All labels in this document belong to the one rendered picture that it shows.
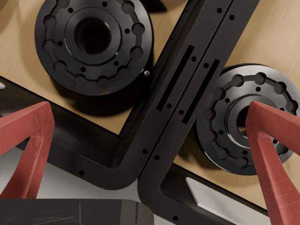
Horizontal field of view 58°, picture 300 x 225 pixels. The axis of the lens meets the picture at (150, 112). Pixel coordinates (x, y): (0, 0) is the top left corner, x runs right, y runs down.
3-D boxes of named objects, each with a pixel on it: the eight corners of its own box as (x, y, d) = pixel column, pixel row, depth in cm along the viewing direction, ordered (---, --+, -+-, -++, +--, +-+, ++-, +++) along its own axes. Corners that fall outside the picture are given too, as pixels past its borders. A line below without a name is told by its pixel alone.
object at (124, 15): (111, 118, 24) (110, 118, 24) (14, 53, 24) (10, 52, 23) (174, 23, 24) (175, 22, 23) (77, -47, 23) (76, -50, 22)
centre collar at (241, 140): (262, 156, 25) (265, 158, 24) (214, 134, 24) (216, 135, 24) (287, 107, 24) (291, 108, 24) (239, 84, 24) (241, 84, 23)
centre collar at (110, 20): (102, 77, 24) (101, 77, 23) (53, 44, 23) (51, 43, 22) (134, 30, 23) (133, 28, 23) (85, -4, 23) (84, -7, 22)
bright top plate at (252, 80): (272, 190, 26) (275, 193, 25) (176, 147, 25) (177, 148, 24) (322, 93, 25) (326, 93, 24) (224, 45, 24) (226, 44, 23)
